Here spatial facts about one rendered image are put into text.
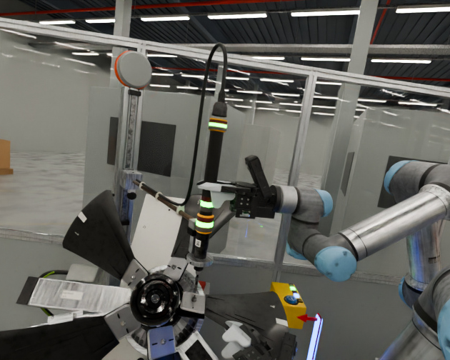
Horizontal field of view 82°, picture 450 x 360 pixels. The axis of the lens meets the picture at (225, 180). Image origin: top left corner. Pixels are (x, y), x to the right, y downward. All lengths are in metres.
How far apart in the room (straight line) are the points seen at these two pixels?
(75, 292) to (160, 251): 0.29
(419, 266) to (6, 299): 1.97
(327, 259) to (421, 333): 0.18
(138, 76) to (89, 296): 0.89
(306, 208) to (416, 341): 0.33
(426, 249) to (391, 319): 1.01
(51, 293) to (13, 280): 0.95
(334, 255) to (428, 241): 0.44
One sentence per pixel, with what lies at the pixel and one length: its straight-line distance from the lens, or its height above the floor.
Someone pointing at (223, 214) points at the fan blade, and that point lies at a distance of 0.79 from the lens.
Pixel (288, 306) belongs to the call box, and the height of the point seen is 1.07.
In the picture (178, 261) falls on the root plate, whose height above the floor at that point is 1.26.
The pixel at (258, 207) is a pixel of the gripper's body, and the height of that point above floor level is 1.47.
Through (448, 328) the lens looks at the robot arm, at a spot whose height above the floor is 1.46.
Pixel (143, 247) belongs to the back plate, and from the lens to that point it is 1.05.
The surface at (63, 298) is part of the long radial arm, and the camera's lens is 0.96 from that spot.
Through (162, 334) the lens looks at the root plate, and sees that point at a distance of 0.78.
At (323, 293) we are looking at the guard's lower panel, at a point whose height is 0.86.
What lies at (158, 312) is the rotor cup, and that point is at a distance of 0.71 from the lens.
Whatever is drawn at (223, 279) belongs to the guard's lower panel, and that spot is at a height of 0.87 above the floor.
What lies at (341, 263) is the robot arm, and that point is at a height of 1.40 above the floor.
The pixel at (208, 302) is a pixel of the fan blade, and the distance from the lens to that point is 0.77.
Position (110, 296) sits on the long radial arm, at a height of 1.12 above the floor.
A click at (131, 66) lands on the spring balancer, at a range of 1.29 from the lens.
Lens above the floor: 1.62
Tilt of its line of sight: 8 degrees down
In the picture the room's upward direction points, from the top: 8 degrees clockwise
